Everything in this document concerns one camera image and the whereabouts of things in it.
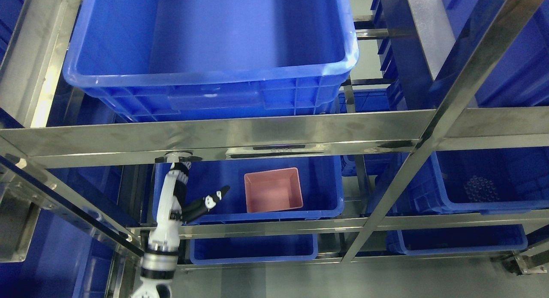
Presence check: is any steel shelf rack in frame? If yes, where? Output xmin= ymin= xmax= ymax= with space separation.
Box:
xmin=1 ymin=0 xmax=548 ymax=263

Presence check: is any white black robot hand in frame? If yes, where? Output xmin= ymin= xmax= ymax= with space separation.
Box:
xmin=146 ymin=162 xmax=230 ymax=254

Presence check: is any blue bin bottom centre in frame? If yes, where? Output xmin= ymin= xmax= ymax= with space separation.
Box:
xmin=190 ymin=234 xmax=318 ymax=265

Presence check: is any pink plastic storage box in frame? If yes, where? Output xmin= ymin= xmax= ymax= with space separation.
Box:
xmin=244 ymin=167 xmax=304 ymax=213

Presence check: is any large blue top bin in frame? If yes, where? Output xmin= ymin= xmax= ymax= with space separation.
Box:
xmin=63 ymin=0 xmax=359 ymax=122

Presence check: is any blue bin right middle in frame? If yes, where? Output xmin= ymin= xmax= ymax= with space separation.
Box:
xmin=387 ymin=147 xmax=549 ymax=216

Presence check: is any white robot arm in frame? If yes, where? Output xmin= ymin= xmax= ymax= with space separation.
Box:
xmin=130 ymin=248 xmax=178 ymax=298

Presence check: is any blue bin bottom right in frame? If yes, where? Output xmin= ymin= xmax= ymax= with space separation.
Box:
xmin=386 ymin=224 xmax=528 ymax=256

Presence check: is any blue bin holding box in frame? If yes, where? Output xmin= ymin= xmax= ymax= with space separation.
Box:
xmin=185 ymin=156 xmax=344 ymax=225

